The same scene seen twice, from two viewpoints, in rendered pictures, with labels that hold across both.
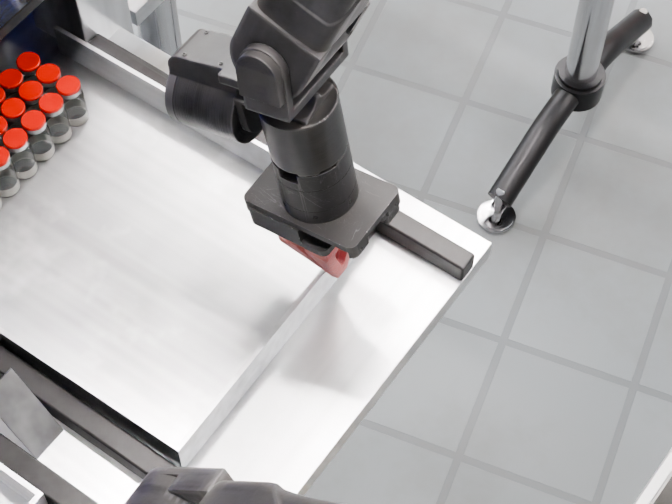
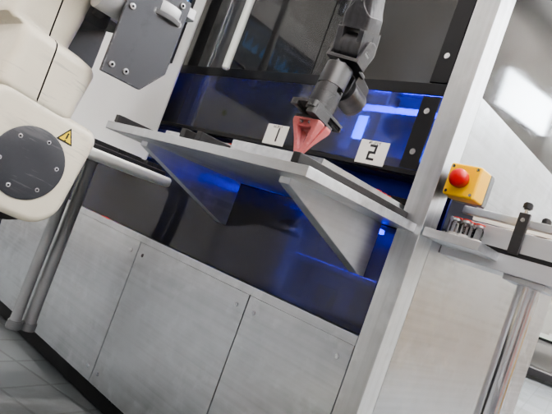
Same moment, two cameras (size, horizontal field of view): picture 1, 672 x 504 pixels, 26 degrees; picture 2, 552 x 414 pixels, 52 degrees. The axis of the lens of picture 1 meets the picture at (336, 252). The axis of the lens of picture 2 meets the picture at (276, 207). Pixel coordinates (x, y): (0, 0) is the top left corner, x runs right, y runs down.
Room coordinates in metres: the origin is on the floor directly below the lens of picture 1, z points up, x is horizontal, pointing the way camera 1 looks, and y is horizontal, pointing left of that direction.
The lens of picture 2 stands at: (0.75, -1.08, 0.75)
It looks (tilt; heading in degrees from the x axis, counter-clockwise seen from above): 3 degrees up; 98
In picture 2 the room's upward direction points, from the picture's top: 20 degrees clockwise
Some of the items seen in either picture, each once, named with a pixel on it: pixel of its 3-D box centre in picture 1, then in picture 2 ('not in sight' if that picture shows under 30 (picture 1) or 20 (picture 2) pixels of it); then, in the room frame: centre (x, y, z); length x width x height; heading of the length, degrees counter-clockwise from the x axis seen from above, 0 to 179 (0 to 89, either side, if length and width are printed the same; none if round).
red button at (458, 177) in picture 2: not in sight; (459, 178); (0.92, 0.14, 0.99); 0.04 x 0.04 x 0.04; 54
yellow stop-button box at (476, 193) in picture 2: not in sight; (467, 185); (0.95, 0.18, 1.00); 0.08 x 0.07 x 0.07; 54
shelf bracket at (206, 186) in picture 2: not in sight; (186, 186); (0.29, 0.41, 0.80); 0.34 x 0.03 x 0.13; 54
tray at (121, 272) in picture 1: (114, 230); (319, 181); (0.64, 0.18, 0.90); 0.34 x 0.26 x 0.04; 55
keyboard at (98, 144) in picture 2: not in sight; (98, 145); (0.00, 0.43, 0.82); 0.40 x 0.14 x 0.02; 56
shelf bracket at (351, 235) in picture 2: not in sight; (325, 230); (0.69, 0.12, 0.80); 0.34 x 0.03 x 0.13; 54
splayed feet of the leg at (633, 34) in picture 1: (574, 99); not in sight; (1.42, -0.38, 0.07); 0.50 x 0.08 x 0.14; 144
